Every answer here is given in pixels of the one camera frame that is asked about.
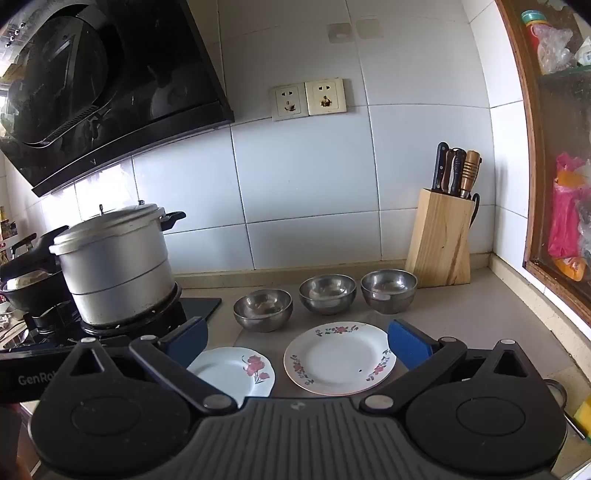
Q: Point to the black gas stove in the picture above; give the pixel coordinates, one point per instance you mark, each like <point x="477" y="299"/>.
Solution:
<point x="203" y="307"/>

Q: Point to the wooden knife block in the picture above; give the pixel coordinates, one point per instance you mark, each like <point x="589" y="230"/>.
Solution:
<point x="438" y="240"/>

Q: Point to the clear adhesive wall hook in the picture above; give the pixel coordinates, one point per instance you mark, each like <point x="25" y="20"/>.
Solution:
<point x="340" y="32"/>

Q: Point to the large white floral plate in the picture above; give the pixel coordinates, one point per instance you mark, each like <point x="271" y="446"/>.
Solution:
<point x="339" y="357"/>

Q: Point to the beige wall socket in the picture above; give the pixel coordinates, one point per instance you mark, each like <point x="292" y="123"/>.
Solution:
<point x="326" y="96"/>

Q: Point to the yellow sponge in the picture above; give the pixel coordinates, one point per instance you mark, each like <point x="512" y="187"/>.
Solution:
<point x="582" y="417"/>

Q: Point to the aluminium pressure cooker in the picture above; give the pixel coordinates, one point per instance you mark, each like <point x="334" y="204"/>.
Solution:
<point x="115" y="272"/>

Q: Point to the green capped bottle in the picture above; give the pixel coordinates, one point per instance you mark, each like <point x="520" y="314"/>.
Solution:
<point x="532" y="19"/>

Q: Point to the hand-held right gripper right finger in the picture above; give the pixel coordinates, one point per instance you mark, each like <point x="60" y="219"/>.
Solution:
<point x="407" y="340"/>

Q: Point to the pink plastic bag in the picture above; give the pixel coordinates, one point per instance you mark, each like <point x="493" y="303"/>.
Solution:
<point x="565" y="221"/>

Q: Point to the small white floral plate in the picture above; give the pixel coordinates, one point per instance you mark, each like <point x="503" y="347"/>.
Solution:
<point x="235" y="369"/>

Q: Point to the stainless steel bowl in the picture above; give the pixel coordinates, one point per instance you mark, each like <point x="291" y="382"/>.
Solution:
<point x="388" y="293"/>
<point x="328" y="295"/>
<point x="263" y="314"/>

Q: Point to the small steel cup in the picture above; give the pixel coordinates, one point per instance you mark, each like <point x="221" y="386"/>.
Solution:
<point x="555" y="392"/>

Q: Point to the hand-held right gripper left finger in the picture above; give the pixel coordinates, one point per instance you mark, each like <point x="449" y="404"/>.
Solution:
<point x="187" y="340"/>

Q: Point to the black frying pan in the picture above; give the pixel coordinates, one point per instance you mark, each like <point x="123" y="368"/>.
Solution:
<point x="32" y="296"/>

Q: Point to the black range hood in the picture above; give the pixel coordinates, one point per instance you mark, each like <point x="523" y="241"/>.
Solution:
<point x="115" y="69"/>

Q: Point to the clear plastic bag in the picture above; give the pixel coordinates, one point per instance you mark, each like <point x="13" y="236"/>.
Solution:
<point x="554" y="46"/>

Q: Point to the brown wooden window frame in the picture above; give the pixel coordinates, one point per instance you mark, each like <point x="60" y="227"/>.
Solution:
<point x="531" y="184"/>

